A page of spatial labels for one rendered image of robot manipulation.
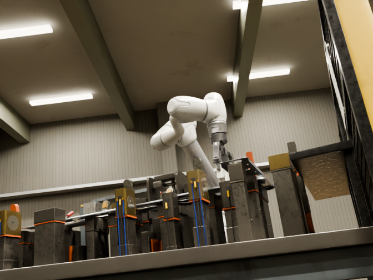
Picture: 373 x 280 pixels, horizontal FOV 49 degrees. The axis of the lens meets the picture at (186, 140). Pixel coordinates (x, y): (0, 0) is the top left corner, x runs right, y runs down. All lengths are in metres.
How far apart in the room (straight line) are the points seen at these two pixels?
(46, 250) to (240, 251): 1.12
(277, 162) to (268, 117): 7.30
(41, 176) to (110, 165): 1.47
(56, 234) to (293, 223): 1.05
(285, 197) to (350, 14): 0.67
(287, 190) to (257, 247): 0.54
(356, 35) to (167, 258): 0.85
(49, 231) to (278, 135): 7.20
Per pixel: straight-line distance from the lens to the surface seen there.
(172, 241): 1.66
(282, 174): 1.60
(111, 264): 1.10
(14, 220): 2.17
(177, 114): 1.80
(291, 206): 1.57
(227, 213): 1.56
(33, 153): 9.33
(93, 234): 2.02
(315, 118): 9.08
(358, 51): 1.34
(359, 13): 1.40
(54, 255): 1.95
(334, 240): 1.12
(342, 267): 1.16
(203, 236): 1.56
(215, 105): 1.89
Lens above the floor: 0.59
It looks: 21 degrees up
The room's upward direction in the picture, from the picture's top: 7 degrees counter-clockwise
